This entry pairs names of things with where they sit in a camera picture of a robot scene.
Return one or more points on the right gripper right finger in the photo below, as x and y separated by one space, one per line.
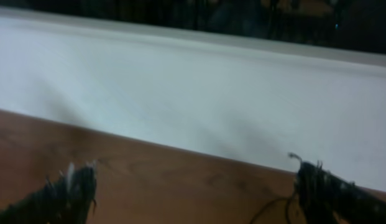
324 197

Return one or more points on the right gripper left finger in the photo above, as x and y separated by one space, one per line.
68 200

